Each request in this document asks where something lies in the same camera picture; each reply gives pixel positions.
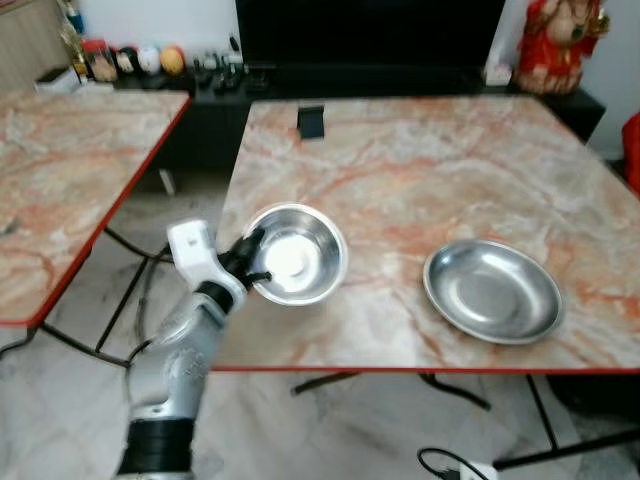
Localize deep steel bowl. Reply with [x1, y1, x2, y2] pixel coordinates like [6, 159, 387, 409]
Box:
[243, 203, 350, 307]

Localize black metal table legs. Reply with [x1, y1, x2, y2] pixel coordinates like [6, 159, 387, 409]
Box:
[0, 222, 179, 369]
[290, 369, 640, 472]

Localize small black stand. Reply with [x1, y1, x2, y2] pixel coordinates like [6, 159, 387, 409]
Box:
[297, 105, 327, 141]

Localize green mug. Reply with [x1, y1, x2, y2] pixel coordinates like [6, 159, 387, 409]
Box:
[215, 38, 248, 94]

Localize orange egg figurine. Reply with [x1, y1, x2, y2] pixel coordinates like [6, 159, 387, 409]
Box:
[160, 45, 188, 79]

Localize white egg figurine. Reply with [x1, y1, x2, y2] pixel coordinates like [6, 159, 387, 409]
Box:
[137, 45, 162, 77]

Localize black round figurine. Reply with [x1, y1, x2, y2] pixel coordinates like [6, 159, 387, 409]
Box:
[115, 45, 140, 77]

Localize shallow steel plate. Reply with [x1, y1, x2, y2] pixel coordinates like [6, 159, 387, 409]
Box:
[423, 239, 567, 346]

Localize red lid jar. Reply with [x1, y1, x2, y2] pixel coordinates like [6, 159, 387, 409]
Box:
[82, 38, 120, 84]

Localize black television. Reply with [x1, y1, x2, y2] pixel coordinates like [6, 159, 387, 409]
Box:
[235, 0, 507, 68]

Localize flat white booklet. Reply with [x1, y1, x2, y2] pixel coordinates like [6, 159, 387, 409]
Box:
[34, 67, 83, 94]

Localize gold trophy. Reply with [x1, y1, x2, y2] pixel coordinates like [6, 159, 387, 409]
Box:
[58, 18, 93, 83]

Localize red and gold statue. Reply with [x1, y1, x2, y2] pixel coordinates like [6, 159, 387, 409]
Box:
[514, 0, 612, 97]

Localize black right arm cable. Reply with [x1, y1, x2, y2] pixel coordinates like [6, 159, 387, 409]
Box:
[417, 446, 467, 480]

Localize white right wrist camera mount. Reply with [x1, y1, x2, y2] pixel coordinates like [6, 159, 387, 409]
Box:
[461, 461, 499, 480]

